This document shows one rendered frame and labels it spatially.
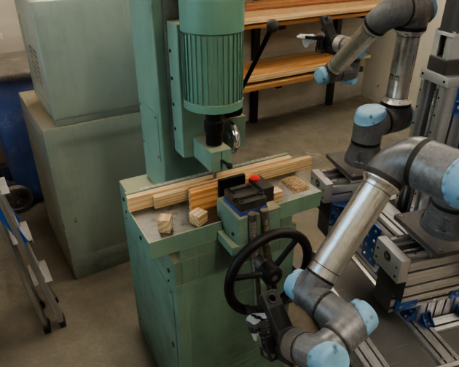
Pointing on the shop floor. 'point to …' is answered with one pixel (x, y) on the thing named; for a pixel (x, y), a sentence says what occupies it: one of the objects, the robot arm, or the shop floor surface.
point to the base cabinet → (196, 313)
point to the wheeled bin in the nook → (12, 126)
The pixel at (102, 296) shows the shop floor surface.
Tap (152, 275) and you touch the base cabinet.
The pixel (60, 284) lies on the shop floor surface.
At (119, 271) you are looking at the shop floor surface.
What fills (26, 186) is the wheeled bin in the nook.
